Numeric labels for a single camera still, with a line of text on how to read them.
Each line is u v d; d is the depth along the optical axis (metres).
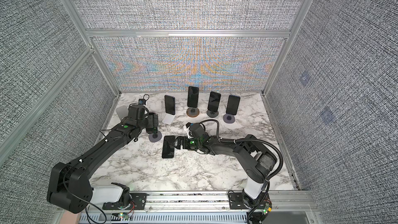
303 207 0.73
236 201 0.73
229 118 1.04
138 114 0.64
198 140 0.70
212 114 1.07
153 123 0.77
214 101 1.00
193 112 1.06
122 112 0.96
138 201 0.74
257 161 0.47
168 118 1.03
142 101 0.74
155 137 0.95
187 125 0.83
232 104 0.97
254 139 0.50
